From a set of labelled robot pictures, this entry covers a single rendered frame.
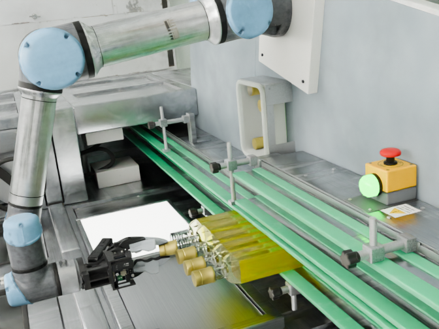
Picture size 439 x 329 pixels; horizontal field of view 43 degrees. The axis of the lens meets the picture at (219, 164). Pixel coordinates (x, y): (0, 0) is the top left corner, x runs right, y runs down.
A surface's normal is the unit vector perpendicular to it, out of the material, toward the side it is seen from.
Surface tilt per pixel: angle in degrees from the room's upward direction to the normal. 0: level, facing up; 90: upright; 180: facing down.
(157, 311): 90
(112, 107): 90
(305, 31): 0
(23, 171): 66
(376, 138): 0
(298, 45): 0
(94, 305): 90
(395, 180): 90
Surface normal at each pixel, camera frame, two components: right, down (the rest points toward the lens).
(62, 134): 0.37, 0.23
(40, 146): 0.66, 0.26
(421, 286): -0.09, -0.95
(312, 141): -0.93, 0.18
